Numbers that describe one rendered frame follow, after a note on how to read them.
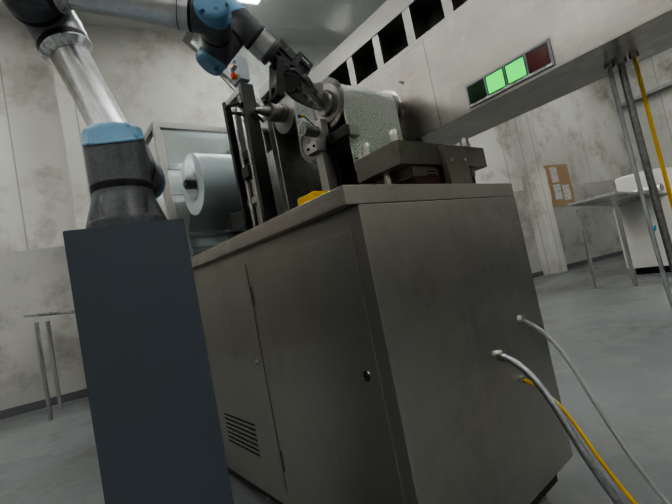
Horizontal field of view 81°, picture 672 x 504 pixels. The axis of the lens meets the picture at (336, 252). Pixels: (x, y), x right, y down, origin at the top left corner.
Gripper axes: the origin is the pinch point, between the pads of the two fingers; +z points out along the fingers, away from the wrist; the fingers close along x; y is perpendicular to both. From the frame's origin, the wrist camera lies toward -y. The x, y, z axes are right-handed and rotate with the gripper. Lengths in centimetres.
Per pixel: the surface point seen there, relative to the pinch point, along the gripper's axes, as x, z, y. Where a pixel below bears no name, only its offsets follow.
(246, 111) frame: 27.8, -13.2, 2.7
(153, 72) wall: 388, -89, 234
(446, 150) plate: -27.4, 28.0, -6.0
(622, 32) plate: -65, 33, 17
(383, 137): -5.7, 21.0, 4.4
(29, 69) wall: 417, -179, 154
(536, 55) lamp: -47, 30, 21
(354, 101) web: -5.6, 6.9, 6.4
